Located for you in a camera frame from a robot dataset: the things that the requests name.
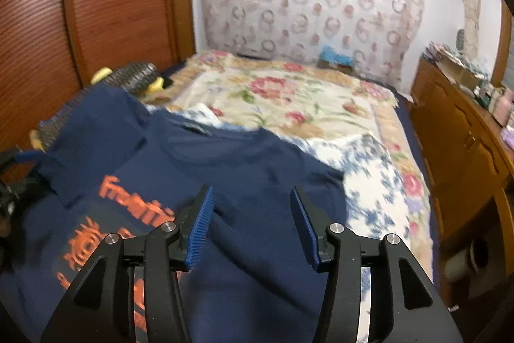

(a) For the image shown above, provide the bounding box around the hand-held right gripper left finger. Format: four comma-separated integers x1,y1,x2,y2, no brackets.
40,185,214,343

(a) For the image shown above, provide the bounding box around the clutter pile on dresser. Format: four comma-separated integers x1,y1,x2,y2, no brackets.
421,41,514,129

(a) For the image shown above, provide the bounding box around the wooden dresser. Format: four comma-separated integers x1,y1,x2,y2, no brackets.
409,57,514,287

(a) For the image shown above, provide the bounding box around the light blue cloth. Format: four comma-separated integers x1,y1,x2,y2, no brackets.
319,45,356,69

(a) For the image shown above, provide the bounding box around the white blue floral cloth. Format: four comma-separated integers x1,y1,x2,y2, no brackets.
146,102,434,343

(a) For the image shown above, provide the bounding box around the yellow pillow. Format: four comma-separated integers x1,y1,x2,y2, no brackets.
30,68,166,151

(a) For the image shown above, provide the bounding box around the cream red floral blanket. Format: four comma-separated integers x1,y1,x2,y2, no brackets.
140,50,433,275

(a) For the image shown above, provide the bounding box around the navy t-shirt with orange print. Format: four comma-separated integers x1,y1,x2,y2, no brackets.
0,85,349,343

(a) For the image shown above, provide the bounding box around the white paper roll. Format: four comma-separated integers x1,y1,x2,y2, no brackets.
445,239,490,284

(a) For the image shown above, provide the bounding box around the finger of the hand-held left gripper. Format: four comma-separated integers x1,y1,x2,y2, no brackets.
12,150,43,164

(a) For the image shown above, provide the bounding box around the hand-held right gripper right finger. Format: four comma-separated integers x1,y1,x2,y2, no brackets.
290,185,463,343

